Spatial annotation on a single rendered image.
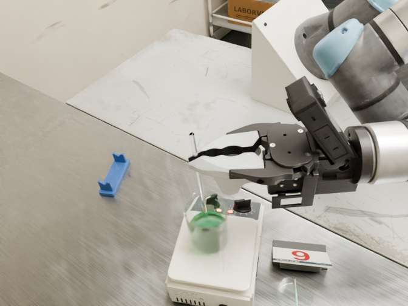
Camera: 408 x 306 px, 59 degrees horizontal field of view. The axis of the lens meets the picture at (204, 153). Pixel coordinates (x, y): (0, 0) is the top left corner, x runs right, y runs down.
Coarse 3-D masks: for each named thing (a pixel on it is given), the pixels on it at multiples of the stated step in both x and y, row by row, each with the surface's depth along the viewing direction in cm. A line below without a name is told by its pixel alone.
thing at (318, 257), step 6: (276, 252) 60; (282, 252) 60; (288, 252) 60; (294, 252) 60; (300, 252) 60; (306, 252) 61; (312, 252) 61; (282, 258) 58; (288, 258) 58; (294, 258) 58; (300, 258) 58; (306, 258) 58; (312, 258) 58; (318, 258) 58; (324, 258) 58
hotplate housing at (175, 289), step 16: (256, 240) 56; (256, 256) 55; (256, 272) 55; (176, 288) 52; (192, 288) 52; (208, 288) 51; (192, 304) 56; (208, 304) 54; (224, 304) 53; (240, 304) 52
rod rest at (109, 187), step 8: (120, 160) 79; (128, 160) 79; (112, 168) 78; (120, 168) 78; (112, 176) 76; (120, 176) 76; (104, 184) 73; (112, 184) 75; (104, 192) 73; (112, 192) 73
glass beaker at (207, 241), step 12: (204, 192) 52; (216, 192) 51; (192, 204) 52; (216, 204) 53; (192, 216) 54; (192, 228) 49; (204, 228) 48; (216, 228) 48; (228, 228) 53; (192, 240) 52; (204, 240) 50; (216, 240) 50; (228, 240) 54; (204, 252) 52; (216, 252) 52
